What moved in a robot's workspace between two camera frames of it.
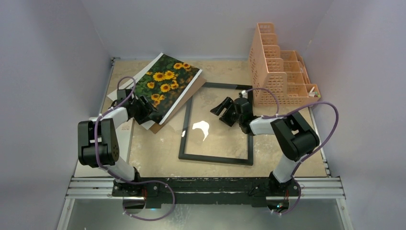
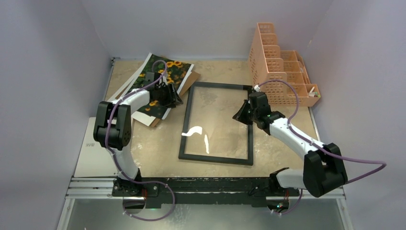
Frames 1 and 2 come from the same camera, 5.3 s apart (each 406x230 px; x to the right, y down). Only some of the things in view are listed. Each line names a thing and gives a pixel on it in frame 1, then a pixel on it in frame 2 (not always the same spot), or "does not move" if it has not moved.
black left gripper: (147, 109) to (173, 98)
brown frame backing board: (201, 80) to (192, 77)
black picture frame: (182, 155) does not move
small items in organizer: (312, 94) does not move
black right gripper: (227, 111) to (246, 112)
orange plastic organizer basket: (282, 71) does not move
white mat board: (132, 83) to (139, 116)
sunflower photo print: (163, 83) does not move
